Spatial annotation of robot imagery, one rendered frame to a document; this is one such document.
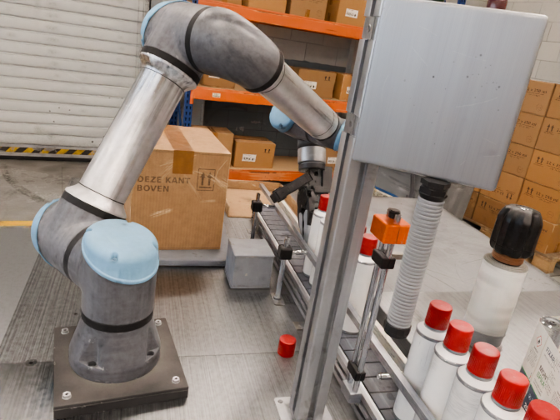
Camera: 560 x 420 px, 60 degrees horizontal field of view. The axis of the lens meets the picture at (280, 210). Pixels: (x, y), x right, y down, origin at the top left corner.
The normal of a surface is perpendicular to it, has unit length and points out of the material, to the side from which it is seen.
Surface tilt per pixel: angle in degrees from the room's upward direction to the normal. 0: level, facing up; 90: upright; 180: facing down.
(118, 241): 9
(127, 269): 88
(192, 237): 90
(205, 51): 105
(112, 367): 73
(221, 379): 0
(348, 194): 90
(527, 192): 90
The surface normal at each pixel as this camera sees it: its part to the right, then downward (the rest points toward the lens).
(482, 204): -0.88, 0.03
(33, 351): 0.15, -0.93
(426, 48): -0.33, 0.27
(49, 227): -0.47, -0.31
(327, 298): 0.26, 0.36
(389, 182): -0.74, 0.18
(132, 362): 0.64, 0.07
